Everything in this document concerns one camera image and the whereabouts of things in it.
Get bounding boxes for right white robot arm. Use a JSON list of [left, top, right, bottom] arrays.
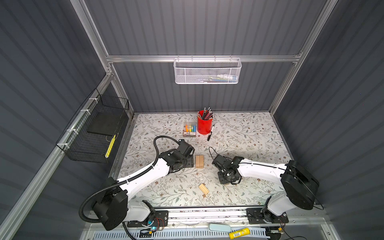
[[213, 155, 320, 223]]

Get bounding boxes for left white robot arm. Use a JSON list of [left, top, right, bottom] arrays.
[[91, 136, 195, 231]]

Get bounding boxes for ridged wood block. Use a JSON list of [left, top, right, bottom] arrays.
[[199, 184, 210, 195]]

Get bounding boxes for clear box coloured chalks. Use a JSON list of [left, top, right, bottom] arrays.
[[183, 122, 197, 137]]

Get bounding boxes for black marker pen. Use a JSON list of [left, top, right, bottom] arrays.
[[207, 125, 215, 141]]

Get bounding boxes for red pencil cup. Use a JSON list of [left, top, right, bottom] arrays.
[[197, 110, 213, 135]]

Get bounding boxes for light blue eraser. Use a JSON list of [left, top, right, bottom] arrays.
[[208, 223, 232, 233]]

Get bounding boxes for yellow glue stick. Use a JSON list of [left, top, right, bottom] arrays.
[[229, 228, 251, 240]]

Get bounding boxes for yellow ruler in basket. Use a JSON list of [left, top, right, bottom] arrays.
[[105, 135, 117, 159]]

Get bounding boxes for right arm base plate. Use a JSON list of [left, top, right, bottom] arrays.
[[246, 208, 289, 224]]

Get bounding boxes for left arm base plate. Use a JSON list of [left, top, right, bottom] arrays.
[[126, 211, 169, 228]]

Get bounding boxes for white vented cable duct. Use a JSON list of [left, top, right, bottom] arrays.
[[91, 227, 271, 240]]

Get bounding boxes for white wire mesh basket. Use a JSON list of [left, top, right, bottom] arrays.
[[173, 58, 242, 85]]

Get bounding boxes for black wire wall basket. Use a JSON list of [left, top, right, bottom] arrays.
[[57, 91, 130, 164]]

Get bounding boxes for black corrugated cable hose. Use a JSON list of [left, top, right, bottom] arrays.
[[78, 135, 181, 223]]

